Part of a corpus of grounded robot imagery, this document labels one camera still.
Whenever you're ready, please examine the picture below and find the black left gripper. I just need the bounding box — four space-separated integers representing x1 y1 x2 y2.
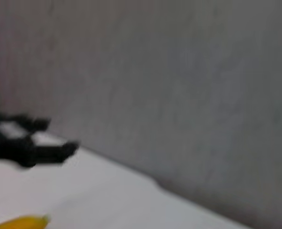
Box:
0 113 81 168

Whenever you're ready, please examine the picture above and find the yellow toy banana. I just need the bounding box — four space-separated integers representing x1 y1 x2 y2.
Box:
0 214 51 229

